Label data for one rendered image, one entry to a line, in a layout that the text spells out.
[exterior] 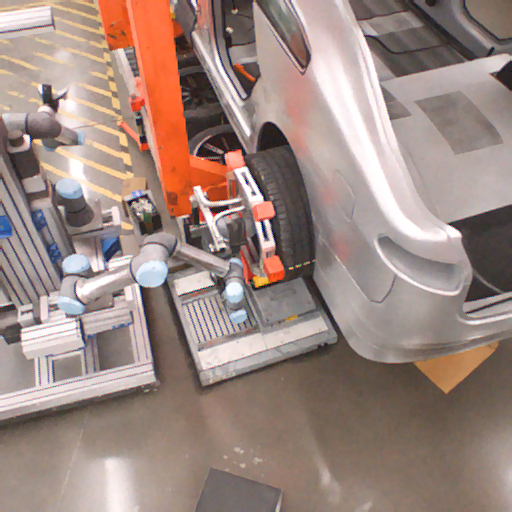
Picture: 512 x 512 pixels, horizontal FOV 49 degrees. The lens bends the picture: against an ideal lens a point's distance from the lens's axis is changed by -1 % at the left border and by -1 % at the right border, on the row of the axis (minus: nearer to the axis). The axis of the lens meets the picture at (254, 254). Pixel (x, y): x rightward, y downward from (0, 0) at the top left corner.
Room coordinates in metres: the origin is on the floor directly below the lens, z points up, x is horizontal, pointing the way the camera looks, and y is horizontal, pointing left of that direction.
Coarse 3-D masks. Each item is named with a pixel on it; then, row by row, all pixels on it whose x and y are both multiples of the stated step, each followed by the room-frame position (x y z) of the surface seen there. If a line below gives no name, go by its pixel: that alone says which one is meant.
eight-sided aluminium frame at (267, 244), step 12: (240, 168) 2.03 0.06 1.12; (228, 180) 2.14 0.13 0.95; (240, 180) 1.95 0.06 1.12; (252, 180) 1.95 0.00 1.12; (228, 192) 2.15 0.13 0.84; (252, 192) 1.90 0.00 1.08; (252, 204) 1.80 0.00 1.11; (252, 216) 1.78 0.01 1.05; (264, 228) 1.76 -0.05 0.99; (264, 240) 1.70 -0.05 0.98; (252, 252) 1.93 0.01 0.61; (264, 252) 1.66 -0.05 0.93; (252, 264) 1.84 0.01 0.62; (264, 276) 1.67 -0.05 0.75
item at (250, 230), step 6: (228, 216) 1.91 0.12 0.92; (234, 216) 1.91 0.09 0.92; (240, 216) 1.91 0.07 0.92; (222, 222) 1.88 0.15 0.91; (246, 222) 1.88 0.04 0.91; (252, 222) 1.88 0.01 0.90; (222, 228) 1.85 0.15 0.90; (246, 228) 1.86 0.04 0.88; (252, 228) 1.86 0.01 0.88; (222, 234) 1.82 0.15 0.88; (246, 234) 1.85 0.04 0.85; (252, 234) 1.86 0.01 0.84; (228, 240) 1.83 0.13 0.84
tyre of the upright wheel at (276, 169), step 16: (256, 160) 2.03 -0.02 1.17; (272, 160) 2.02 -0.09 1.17; (288, 160) 2.02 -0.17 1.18; (256, 176) 1.98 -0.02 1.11; (272, 176) 1.91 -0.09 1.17; (288, 176) 1.91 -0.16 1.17; (272, 192) 1.83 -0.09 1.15; (288, 192) 1.84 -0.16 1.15; (304, 192) 1.84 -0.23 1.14; (288, 208) 1.77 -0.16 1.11; (304, 208) 1.79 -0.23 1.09; (288, 224) 1.72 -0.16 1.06; (304, 224) 1.73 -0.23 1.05; (288, 240) 1.68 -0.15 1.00; (304, 240) 1.69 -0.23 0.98; (288, 256) 1.65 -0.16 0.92; (304, 256) 1.67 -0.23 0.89; (288, 272) 1.65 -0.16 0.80; (304, 272) 1.69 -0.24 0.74
